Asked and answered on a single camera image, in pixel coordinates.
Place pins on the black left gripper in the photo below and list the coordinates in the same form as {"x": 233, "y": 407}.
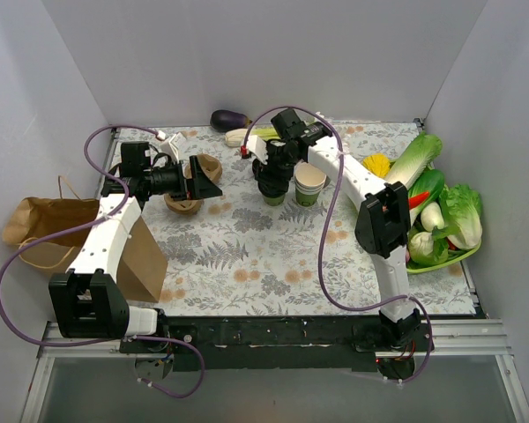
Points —
{"x": 189, "y": 180}

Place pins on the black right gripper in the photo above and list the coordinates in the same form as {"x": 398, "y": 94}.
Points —
{"x": 271, "y": 186}

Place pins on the black plastic coffee lid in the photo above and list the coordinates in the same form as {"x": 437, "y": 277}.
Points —
{"x": 273, "y": 188}

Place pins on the brown cardboard cup carrier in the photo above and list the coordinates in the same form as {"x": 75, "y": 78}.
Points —
{"x": 213, "y": 169}

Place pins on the brown paper bag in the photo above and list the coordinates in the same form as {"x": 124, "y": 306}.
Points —
{"x": 85, "y": 235}

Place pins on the green white paper cup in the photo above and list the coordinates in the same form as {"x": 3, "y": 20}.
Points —
{"x": 274, "y": 201}

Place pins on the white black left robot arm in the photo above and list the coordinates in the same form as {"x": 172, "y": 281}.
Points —
{"x": 87, "y": 300}

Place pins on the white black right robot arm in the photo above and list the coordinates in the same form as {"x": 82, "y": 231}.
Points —
{"x": 383, "y": 219}

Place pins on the stack of paper cups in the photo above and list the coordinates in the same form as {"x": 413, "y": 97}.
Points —
{"x": 309, "y": 182}

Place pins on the green white toy leek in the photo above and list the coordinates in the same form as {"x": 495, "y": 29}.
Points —
{"x": 234, "y": 138}

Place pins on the purple toy eggplant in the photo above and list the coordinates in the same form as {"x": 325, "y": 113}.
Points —
{"x": 223, "y": 120}

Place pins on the floral patterned table mat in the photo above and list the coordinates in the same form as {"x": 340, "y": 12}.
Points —
{"x": 239, "y": 256}

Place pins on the orange toy carrot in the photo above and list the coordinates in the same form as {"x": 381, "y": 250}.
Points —
{"x": 417, "y": 200}

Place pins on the large toy napa cabbage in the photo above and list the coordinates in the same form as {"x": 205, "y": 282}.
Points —
{"x": 408, "y": 167}

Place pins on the white toy bok choy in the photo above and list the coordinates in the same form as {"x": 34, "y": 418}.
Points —
{"x": 425, "y": 250}

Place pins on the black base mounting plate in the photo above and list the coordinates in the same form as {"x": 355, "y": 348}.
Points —
{"x": 286, "y": 342}

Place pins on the toy green lettuce head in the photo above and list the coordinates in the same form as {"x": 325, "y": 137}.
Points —
{"x": 461, "y": 207}

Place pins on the green plastic tray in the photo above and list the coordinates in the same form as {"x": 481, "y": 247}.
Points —
{"x": 455, "y": 256}

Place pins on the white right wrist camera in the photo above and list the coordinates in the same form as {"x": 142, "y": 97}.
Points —
{"x": 257, "y": 147}

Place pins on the aluminium frame rail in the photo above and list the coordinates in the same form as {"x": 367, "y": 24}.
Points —
{"x": 468, "y": 376}

